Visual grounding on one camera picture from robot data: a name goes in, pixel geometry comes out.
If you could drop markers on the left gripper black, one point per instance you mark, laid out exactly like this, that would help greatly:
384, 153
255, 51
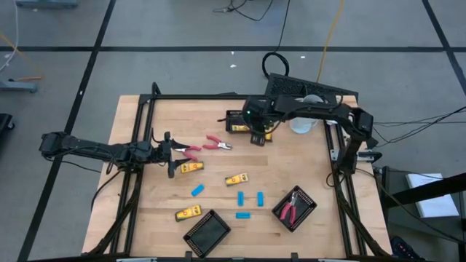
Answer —
162, 153

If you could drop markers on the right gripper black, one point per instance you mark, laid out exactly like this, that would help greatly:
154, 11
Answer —
260, 113

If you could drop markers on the black plastic mesh basket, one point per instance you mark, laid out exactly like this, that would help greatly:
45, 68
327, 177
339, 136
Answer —
228, 125
207, 233
304, 207

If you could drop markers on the blue eraser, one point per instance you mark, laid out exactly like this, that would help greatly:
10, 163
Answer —
260, 199
240, 198
242, 215
197, 190

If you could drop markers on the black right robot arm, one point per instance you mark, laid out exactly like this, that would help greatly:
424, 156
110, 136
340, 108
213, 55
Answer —
327, 111

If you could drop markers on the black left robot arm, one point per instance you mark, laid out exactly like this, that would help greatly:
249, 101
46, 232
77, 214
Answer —
91, 151

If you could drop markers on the black perforated computer case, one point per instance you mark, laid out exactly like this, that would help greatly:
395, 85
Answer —
291, 85

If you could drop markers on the grey table foot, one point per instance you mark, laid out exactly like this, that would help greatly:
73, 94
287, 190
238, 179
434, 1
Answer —
18, 86
47, 4

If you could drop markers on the black object at floor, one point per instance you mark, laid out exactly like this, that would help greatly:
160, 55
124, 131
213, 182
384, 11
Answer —
4, 125

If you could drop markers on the black beam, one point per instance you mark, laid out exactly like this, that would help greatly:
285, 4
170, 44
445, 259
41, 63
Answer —
426, 190

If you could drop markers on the dark object with red dots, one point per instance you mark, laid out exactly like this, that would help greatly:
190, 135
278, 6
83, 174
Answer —
404, 249

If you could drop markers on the white booklet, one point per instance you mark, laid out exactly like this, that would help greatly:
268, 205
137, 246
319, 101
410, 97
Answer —
437, 207

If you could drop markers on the black aluminium table frame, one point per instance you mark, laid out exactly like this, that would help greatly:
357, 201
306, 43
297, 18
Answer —
218, 97

